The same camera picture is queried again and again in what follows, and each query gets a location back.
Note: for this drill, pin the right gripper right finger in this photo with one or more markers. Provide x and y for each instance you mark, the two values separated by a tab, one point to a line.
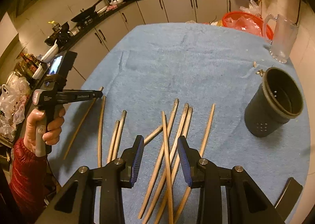
246	203

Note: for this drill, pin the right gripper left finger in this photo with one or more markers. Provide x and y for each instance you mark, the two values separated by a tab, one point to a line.
75	202

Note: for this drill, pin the wooden chopstick long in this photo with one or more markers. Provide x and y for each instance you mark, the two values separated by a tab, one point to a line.
158	162

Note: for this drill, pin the wooden chopstick pair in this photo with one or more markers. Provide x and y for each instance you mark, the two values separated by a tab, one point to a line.
163	178
175	167

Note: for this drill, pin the wooden chopstick crossing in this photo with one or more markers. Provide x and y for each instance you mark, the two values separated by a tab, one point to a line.
167	168

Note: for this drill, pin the black utensil holder cup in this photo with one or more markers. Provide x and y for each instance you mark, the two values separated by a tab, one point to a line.
276	101

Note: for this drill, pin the wooden chopstick diagonal low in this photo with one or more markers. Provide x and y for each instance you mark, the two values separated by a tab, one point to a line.
153	134

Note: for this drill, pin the red sleeve left forearm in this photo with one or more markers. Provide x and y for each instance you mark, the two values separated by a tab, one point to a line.
27	182

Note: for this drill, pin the lower kitchen cabinets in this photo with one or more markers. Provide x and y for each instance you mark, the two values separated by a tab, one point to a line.
93	37

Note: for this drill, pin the person left hand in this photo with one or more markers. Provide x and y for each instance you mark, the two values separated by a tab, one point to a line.
51	137

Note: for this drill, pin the white plastic bags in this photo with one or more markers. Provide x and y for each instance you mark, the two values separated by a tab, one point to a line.
13	100

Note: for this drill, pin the white bowl on counter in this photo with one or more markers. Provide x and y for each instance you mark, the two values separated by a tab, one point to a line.
50	54

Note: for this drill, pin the black flat phone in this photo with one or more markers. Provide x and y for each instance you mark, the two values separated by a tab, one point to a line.
288	198

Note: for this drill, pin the black wok pan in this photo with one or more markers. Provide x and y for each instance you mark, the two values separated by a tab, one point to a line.
86	13

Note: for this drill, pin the blue towel table cloth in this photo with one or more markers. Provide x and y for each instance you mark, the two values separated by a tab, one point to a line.
200	65

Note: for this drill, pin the clear glass mug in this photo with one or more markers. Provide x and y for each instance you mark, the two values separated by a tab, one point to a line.
284	37

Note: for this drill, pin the red plastic basket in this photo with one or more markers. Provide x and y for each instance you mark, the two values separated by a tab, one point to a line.
247	22

